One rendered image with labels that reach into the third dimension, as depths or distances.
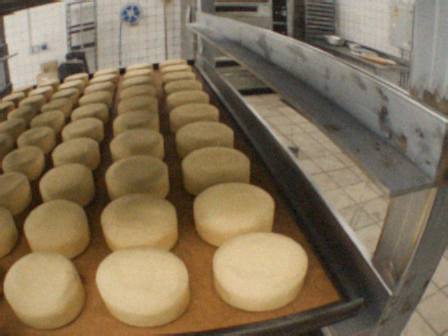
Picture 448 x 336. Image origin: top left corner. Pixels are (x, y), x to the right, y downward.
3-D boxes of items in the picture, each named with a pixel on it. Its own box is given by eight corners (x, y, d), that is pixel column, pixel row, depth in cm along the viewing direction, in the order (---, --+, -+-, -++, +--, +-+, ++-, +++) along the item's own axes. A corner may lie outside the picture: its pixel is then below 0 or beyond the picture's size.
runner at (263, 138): (184, 65, 71) (183, 51, 69) (198, 64, 71) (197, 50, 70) (335, 342, 16) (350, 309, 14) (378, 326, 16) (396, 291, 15)
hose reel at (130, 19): (143, 60, 567) (142, 0, 515) (143, 62, 552) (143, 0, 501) (119, 64, 555) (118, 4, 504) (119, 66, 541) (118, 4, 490)
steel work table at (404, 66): (304, 87, 603) (305, 34, 557) (337, 87, 622) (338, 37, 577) (371, 129, 443) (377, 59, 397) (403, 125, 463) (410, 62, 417)
